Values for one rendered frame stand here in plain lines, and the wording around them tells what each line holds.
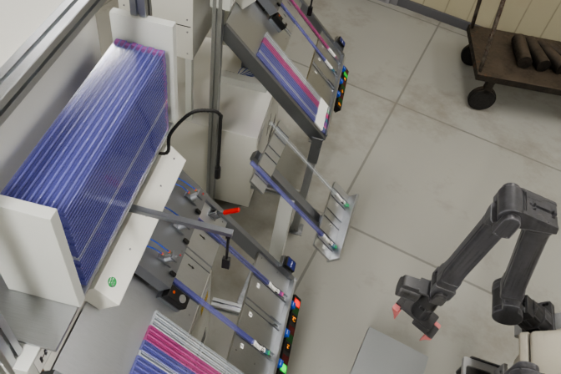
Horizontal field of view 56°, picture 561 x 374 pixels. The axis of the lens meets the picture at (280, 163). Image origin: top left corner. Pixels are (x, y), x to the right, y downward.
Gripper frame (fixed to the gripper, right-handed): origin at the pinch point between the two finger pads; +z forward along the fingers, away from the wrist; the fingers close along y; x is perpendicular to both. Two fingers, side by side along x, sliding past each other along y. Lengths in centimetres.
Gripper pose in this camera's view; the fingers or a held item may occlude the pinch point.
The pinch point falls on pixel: (408, 326)
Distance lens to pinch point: 176.4
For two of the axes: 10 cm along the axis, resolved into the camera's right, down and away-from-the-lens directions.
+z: -2.1, 7.0, 6.8
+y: 7.3, 5.7, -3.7
